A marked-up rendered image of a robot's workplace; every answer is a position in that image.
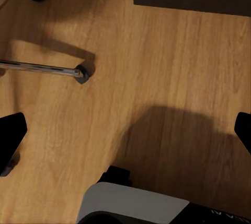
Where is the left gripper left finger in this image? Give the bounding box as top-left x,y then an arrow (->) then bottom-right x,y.
0,112 -> 27,175

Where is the swivel chair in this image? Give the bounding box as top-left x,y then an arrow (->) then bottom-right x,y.
0,0 -> 91,176

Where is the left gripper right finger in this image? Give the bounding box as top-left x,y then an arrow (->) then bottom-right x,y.
234,112 -> 251,154

